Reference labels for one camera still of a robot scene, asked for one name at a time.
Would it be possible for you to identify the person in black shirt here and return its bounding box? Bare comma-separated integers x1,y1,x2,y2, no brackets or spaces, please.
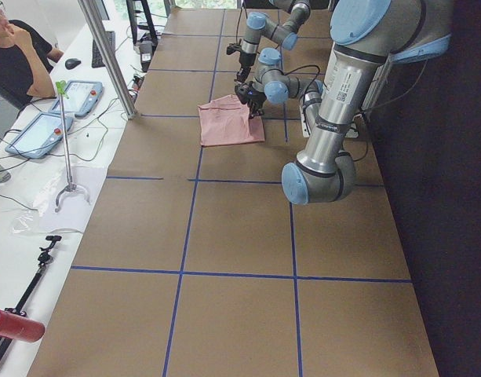
0,1,63,109

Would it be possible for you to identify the metal reacher grabber tool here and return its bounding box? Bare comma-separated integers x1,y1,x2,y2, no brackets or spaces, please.
54,80,91,213

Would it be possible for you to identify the near teach pendant tablet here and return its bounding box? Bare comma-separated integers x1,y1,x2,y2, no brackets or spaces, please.
5,112,63,159

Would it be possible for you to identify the pink Snoopy t-shirt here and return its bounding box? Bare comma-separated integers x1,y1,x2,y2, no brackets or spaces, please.
198,94,265,147

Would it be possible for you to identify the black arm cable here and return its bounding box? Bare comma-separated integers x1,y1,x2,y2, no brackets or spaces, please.
281,64,327,103

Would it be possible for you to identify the red cylinder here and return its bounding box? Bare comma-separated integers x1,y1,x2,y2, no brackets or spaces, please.
0,309,46,342

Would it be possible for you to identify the black computer mouse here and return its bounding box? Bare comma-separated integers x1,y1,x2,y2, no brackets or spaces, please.
64,58,82,70

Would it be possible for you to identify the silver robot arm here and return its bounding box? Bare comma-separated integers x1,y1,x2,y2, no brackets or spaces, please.
226,0,312,83
227,0,454,205

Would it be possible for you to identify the teach pendant tablet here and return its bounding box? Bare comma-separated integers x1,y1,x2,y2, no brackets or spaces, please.
5,112,63,159
56,80,104,119

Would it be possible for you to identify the far teach pendant tablet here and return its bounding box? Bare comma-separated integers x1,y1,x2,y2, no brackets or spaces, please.
56,80,104,119

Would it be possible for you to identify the black keyboard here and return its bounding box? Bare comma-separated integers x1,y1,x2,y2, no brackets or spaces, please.
90,30,118,68

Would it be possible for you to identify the aluminium frame post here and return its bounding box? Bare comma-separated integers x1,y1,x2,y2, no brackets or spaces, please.
78,0,137,119

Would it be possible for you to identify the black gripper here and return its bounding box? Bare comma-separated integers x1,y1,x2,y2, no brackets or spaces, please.
235,81,266,119
226,42,256,83

